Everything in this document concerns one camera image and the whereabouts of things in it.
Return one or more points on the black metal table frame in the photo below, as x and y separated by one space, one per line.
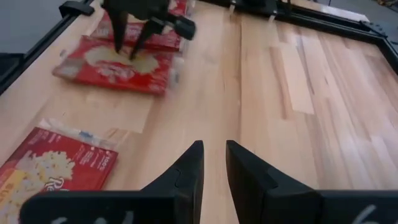
376 31

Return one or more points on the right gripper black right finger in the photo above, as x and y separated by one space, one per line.
280 205

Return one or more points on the red Orville popcorn bag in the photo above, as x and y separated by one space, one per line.
62 149
161 40
178 7
109 74

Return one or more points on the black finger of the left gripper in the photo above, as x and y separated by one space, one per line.
146 37
119 31

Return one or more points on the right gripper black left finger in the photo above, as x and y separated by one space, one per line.
155 205

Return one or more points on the black table clamp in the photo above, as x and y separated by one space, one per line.
76 7

